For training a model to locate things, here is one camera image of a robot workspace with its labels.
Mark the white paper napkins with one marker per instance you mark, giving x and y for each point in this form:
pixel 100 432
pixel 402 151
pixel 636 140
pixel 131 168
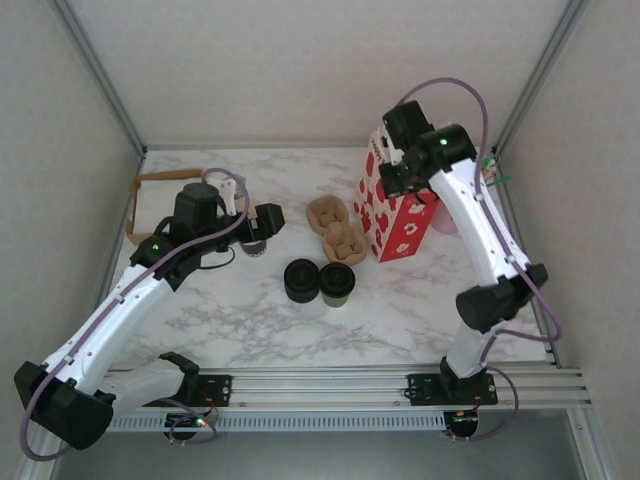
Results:
pixel 155 205

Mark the black plastic cup lid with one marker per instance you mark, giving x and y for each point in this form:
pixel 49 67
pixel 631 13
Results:
pixel 337 279

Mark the aluminium frame bottom bar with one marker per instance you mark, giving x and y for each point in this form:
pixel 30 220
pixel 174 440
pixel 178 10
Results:
pixel 300 147

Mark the white lidded paper cup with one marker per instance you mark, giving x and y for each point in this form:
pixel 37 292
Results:
pixel 255 250

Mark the brown pulp cup carrier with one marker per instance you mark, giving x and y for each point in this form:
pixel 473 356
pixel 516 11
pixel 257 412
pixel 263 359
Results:
pixel 340 240

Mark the aluminium frame post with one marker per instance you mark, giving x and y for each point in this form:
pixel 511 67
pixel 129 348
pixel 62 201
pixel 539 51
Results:
pixel 105 75
pixel 540 75

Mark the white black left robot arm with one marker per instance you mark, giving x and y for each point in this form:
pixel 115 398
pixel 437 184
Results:
pixel 115 320

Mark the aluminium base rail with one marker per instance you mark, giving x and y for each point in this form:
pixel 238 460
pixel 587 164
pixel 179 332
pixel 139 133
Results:
pixel 320 387

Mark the green paper coffee cup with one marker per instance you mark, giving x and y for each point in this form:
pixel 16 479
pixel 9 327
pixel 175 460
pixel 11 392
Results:
pixel 336 302

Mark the small circuit board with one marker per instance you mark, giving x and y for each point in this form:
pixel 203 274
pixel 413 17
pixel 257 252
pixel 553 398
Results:
pixel 185 421
pixel 467 417

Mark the white wrapped stick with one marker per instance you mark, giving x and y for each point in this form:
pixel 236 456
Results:
pixel 489 165

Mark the red white paper bag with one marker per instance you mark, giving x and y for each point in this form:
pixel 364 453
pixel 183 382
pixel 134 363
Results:
pixel 400 235

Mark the green stirrer stick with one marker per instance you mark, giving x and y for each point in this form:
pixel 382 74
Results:
pixel 502 179

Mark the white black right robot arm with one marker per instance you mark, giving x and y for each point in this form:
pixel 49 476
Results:
pixel 475 225

